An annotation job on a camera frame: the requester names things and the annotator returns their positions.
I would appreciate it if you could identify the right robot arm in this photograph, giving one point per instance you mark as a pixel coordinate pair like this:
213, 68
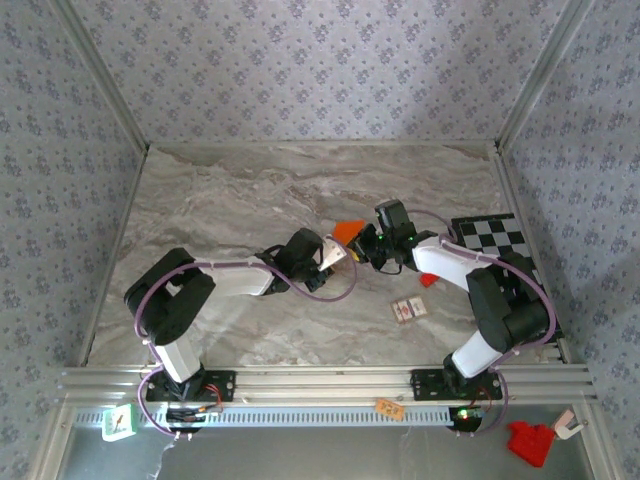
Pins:
510, 310

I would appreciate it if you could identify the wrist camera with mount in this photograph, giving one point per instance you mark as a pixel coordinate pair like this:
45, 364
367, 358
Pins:
300, 247
392, 215

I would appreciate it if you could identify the green white card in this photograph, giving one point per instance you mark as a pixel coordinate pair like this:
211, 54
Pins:
119, 422

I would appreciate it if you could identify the large red plastic brick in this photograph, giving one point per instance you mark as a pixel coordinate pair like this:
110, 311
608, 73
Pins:
530, 442

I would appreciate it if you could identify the black grey checkerboard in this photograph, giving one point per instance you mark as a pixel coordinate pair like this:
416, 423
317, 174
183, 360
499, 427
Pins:
495, 235

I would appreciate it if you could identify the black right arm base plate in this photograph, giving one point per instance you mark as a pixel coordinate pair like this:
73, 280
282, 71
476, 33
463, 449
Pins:
425, 385

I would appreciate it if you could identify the long aluminium mounting rail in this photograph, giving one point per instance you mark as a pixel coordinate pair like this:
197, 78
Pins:
325, 385

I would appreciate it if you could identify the orange paper tag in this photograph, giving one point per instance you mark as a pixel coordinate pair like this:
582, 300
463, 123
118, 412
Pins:
390, 409

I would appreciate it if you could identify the white pink plastic clip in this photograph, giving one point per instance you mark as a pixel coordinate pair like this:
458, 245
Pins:
567, 425

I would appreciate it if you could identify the grey metal sheet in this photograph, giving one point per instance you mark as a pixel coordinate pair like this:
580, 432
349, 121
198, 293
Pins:
325, 455

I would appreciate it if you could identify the orange square paper sheet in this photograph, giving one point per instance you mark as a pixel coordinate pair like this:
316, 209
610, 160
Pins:
347, 231

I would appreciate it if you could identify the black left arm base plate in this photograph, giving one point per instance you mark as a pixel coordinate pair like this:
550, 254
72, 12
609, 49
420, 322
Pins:
220, 385

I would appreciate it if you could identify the aluminium frame post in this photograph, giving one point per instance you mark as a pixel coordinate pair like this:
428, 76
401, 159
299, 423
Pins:
541, 75
102, 75

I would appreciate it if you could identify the small red block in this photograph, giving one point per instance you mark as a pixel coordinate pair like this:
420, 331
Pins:
428, 280

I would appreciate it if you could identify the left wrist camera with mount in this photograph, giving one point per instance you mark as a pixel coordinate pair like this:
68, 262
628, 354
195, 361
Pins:
300, 247

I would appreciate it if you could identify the aluminium frame leg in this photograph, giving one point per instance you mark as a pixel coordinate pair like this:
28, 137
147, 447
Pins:
52, 445
602, 450

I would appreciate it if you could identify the small card with red marks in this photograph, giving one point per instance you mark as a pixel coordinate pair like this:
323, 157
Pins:
409, 310

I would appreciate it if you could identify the aluminium table side rail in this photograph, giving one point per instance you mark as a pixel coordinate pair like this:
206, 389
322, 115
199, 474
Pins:
509, 180

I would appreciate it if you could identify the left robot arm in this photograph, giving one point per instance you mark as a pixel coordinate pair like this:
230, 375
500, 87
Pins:
165, 300

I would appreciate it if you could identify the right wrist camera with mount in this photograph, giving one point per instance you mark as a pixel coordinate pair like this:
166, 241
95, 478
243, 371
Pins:
392, 215

